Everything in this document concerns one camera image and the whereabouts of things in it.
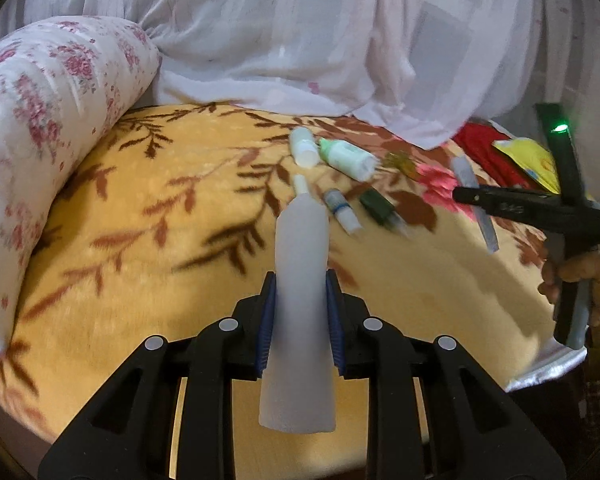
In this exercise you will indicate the small white bottle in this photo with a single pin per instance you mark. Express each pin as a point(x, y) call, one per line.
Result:
point(304, 147)

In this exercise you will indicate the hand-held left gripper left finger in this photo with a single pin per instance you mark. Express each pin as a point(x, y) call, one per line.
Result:
point(263, 330)

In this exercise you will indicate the large white plastic bottle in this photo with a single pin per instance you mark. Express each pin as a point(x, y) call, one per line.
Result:
point(300, 320)

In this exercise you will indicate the grey plastic tube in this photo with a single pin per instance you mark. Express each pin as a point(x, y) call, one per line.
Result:
point(475, 200)

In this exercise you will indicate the blue banded small vial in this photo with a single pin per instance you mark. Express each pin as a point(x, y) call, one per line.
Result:
point(341, 209)

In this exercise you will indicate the floral pillow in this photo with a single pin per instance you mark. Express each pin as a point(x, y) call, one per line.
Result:
point(35, 160)

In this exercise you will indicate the green capped white bottle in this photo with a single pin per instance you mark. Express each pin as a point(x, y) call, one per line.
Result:
point(347, 157)

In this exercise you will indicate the yellow snack packet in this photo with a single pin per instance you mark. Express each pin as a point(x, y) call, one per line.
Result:
point(530, 157)

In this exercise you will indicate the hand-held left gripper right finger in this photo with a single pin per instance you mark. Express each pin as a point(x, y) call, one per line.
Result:
point(336, 330)

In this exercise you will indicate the dark green small bottle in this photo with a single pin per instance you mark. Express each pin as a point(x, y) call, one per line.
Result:
point(380, 207)

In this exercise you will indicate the white sheer curtain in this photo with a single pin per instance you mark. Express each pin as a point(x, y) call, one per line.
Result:
point(330, 35)

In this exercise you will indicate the yellow leaf print blanket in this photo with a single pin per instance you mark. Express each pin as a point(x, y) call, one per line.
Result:
point(180, 270)

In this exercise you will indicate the person's right hand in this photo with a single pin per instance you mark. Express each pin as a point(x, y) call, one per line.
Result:
point(587, 280)

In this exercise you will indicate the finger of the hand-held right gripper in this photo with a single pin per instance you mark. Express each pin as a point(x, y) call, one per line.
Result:
point(475, 199)

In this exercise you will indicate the red cloth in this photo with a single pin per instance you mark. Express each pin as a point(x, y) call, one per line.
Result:
point(485, 152)

